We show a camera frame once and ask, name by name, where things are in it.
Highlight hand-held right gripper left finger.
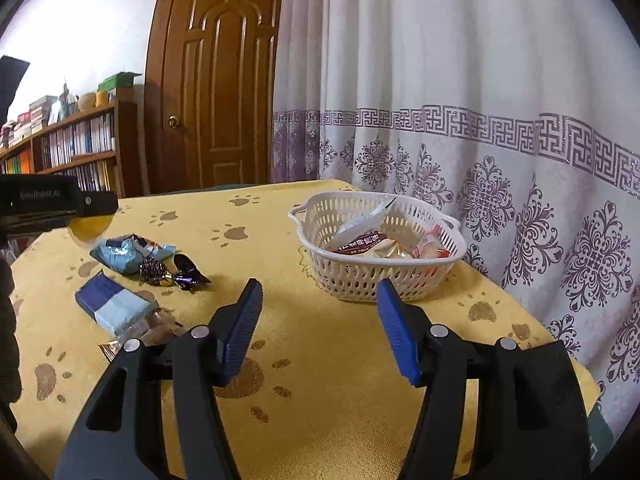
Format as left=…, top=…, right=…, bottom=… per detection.
left=54, top=278, right=264, bottom=480

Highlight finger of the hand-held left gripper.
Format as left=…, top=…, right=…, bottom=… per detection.
left=79, top=191, right=119, bottom=216

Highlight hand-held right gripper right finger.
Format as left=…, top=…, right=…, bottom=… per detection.
left=376, top=279, right=593, bottom=480

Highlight orange jelly cup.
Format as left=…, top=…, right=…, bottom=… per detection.
left=69, top=212, right=113, bottom=247

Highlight light blue snack packet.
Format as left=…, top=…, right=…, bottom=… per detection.
left=90, top=234, right=177, bottom=276

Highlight white plastic basket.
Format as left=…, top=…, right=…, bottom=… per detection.
left=288, top=191, right=468, bottom=303

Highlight brown clear snack packet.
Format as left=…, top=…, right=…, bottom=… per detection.
left=98, top=307, right=188, bottom=361

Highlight clear red-print snack packet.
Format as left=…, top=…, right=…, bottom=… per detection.
left=412, top=224, right=453, bottom=261

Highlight tan and brown snack packet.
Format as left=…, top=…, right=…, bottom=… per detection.
left=327, top=230, right=416, bottom=260

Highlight dark blue and white packet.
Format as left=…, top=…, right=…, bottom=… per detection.
left=75, top=270, right=158, bottom=335

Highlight white green-print snack packet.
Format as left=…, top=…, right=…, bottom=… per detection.
left=332, top=197, right=398, bottom=250

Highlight wooden bookshelf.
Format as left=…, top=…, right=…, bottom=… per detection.
left=0, top=100, right=143, bottom=201

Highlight rows of shelved books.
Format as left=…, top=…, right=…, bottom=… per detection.
left=0, top=112, right=117, bottom=193

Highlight yellow paw-print tablecloth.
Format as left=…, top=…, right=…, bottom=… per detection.
left=10, top=178, right=601, bottom=480

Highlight dark purple wrapped candy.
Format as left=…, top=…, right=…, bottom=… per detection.
left=167, top=254, right=212, bottom=292

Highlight dark patterned wrapped candy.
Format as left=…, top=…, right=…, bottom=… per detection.
left=140, top=255, right=173, bottom=287

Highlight stack of books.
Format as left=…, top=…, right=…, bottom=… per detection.
left=0, top=95, right=57, bottom=148

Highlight black flat panel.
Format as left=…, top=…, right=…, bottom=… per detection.
left=0, top=55, right=31, bottom=117

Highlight green box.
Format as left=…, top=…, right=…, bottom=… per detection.
left=97, top=72, right=143, bottom=92

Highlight brown wooden door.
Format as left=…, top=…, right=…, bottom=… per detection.
left=145, top=0, right=288, bottom=196

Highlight white purple-pattern curtain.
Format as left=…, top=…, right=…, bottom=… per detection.
left=270, top=0, right=640, bottom=396

